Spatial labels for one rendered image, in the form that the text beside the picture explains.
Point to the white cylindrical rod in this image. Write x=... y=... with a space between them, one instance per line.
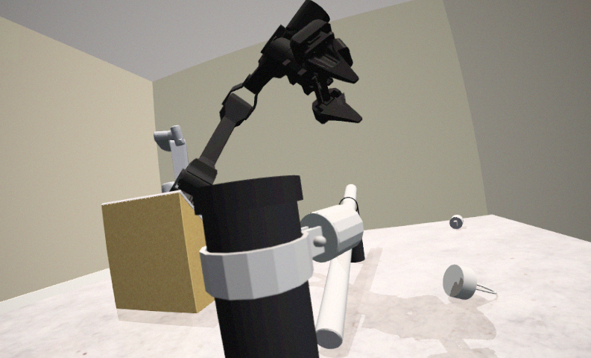
x=330 y=321

